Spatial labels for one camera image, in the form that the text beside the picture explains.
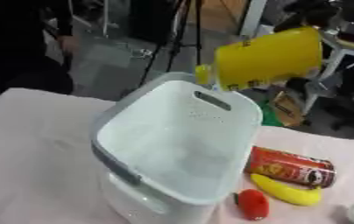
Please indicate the person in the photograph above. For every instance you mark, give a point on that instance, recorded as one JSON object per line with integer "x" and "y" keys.
{"x": 16, "y": 52}

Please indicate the red cylindrical chips can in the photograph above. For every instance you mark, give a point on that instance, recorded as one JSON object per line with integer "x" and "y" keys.
{"x": 292, "y": 167}

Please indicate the person's hand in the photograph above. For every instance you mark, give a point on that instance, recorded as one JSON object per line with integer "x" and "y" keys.
{"x": 70, "y": 44}

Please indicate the yellow plastic bottle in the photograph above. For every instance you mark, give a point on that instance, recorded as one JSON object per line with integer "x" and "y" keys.
{"x": 267, "y": 58}

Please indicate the white metal stand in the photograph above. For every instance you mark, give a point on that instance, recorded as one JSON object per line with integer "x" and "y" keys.
{"x": 333, "y": 67}

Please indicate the black tripod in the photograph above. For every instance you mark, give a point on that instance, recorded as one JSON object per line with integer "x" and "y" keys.
{"x": 182, "y": 32}

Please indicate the brown paper bag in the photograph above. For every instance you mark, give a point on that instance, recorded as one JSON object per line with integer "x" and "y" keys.
{"x": 287, "y": 108}

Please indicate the white upright post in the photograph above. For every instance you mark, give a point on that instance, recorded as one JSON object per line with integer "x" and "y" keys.
{"x": 252, "y": 17}

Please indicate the yellow toy banana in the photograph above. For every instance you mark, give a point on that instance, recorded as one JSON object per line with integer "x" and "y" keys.
{"x": 287, "y": 192}

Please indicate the white plastic basket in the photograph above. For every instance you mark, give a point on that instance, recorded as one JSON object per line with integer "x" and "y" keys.
{"x": 185, "y": 151}

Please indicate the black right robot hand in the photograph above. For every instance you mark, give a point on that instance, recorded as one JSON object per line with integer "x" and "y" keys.
{"x": 308, "y": 16}

